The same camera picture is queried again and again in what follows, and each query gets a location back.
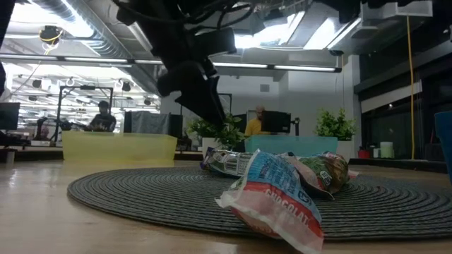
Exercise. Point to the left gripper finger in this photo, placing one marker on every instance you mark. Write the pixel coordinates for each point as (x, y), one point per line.
(208, 102)

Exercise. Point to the white striped snack packet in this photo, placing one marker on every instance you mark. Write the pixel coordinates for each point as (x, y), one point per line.
(229, 162)

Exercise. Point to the blue red chocolate granola bar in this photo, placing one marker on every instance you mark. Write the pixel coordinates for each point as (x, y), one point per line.
(275, 208)

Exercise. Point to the green red granola bar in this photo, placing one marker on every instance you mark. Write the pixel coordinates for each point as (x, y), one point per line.
(328, 173)

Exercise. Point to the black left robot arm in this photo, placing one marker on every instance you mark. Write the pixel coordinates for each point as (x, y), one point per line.
(166, 31)

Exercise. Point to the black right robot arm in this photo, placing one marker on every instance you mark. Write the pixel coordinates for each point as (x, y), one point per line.
(347, 10)

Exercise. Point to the large-leaf potted plant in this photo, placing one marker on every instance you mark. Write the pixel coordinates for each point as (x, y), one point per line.
(233, 135)

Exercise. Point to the person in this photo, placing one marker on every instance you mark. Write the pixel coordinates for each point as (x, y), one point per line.
(255, 128)
(102, 121)

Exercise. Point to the grey cabinet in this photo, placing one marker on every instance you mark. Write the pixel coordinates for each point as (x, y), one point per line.
(152, 122)

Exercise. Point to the black computer monitor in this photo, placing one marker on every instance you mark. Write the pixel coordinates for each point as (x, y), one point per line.
(277, 121)
(8, 115)

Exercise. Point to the teal translucent plastic bin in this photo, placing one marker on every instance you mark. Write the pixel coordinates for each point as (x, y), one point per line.
(293, 144)

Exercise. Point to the yellow translucent plastic bin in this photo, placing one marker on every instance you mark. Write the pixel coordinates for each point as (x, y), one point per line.
(116, 146)

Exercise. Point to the long LED light bar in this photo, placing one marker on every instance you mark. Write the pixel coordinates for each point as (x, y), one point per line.
(300, 67)

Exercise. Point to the round grey woven placemat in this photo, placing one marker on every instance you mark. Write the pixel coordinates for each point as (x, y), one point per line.
(141, 197)

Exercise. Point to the small-leaf potted plant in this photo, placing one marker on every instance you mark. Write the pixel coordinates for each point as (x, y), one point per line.
(335, 127)

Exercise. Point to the black round ceiling device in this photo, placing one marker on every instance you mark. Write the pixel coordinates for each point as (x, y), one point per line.
(50, 34)

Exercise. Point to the red container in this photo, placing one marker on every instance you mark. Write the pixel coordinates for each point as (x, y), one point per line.
(363, 154)

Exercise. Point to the white green wipes canister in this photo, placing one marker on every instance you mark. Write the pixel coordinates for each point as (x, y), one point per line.
(386, 150)

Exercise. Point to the dark blue bin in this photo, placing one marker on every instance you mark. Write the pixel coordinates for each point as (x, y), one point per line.
(444, 141)

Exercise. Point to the black metal frame stand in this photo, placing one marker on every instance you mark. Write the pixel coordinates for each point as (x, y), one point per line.
(231, 104)
(87, 87)

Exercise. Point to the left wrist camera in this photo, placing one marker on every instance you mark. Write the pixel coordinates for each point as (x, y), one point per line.
(217, 41)

